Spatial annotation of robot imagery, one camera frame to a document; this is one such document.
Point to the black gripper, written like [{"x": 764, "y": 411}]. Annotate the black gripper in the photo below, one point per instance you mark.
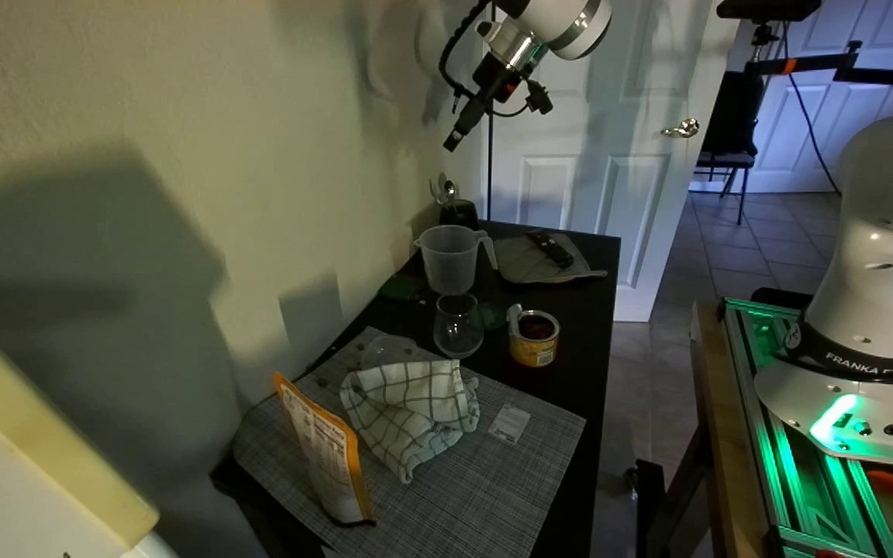
[{"x": 502, "y": 75}]

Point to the black remote control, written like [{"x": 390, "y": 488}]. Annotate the black remote control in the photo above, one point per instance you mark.
[{"x": 554, "y": 251}]

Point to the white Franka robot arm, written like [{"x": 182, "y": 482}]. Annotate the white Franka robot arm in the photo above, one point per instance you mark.
[{"x": 881, "y": 257}]

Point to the clear plastic measuring jug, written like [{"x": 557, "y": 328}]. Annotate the clear plastic measuring jug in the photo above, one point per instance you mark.
[{"x": 446, "y": 257}]

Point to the black utensil holder with spoons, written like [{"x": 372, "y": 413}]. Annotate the black utensil holder with spoons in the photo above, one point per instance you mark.
[{"x": 455, "y": 205}]

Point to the dark plate with food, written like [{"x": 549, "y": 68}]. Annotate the dark plate with food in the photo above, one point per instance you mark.
[{"x": 518, "y": 264}]

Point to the white panel door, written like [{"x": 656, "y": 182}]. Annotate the white panel door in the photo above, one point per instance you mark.
[{"x": 613, "y": 186}]

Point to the clear drinking glass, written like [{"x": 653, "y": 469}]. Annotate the clear drinking glass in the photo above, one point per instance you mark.
[{"x": 455, "y": 328}]

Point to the black table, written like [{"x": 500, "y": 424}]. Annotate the black table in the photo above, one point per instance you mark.
[{"x": 580, "y": 328}]

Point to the dark chair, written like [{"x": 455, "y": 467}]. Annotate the dark chair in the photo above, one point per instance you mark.
[{"x": 728, "y": 126}]

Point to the white checkered cloth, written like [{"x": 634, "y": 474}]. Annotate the white checkered cloth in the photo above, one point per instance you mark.
[{"x": 409, "y": 413}]

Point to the small white card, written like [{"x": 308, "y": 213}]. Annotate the small white card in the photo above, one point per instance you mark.
[{"x": 509, "y": 422}]

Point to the orange packet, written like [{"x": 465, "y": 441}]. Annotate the orange packet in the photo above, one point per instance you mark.
[{"x": 324, "y": 453}]

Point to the grey grid placemat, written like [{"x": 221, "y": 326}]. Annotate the grey grid placemat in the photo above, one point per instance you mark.
[{"x": 486, "y": 483}]

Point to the white closet door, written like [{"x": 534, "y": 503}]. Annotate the white closet door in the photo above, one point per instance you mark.
[{"x": 860, "y": 133}]

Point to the white gas stove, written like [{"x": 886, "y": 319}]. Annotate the white gas stove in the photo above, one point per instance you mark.
[{"x": 33, "y": 467}]

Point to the black camera rig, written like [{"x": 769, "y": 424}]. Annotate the black camera rig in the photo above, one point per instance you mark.
[{"x": 799, "y": 56}]

